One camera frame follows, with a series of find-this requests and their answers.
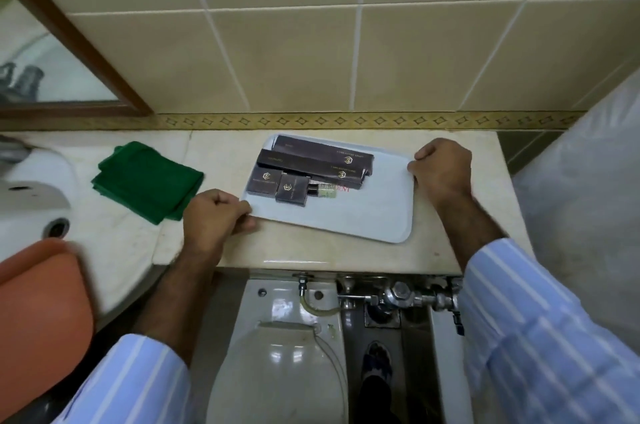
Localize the person's right hand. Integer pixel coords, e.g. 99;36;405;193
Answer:
407;138;473;203

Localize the person's left hand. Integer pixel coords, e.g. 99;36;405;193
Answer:
182;189;258;255

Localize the white rectangular tray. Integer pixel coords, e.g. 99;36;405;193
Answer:
240;133;419;245

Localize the person's right forearm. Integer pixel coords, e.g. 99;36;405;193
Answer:
431;187;640;424

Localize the person's left forearm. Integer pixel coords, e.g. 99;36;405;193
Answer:
129;244;222;368

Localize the small dark brown box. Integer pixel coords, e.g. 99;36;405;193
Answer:
275;172;312;208
247;165;284;198

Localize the long dark brown box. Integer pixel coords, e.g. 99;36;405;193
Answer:
257;149;370;191
272;135;376;171

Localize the small clear bottle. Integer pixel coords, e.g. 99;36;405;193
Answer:
307;181;351;199

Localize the green folded cloth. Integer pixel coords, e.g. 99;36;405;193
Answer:
91;141;205;226

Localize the white toilet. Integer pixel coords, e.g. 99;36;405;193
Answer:
206;277;351;424

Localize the chrome flush valve pipe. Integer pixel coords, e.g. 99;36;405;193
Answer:
298;275;466;337

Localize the white shower curtain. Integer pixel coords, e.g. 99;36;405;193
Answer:
512;70;640;354

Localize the person's shoe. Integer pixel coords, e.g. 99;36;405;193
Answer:
359;340;393;424

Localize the white sink basin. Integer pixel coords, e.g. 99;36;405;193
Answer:
0;135;166;334

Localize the orange plastic bucket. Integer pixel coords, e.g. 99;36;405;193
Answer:
0;238;96;422

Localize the wooden framed mirror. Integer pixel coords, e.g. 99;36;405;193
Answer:
0;0;155;119

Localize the clear thin hose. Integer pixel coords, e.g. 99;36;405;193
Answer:
299;289;349;389

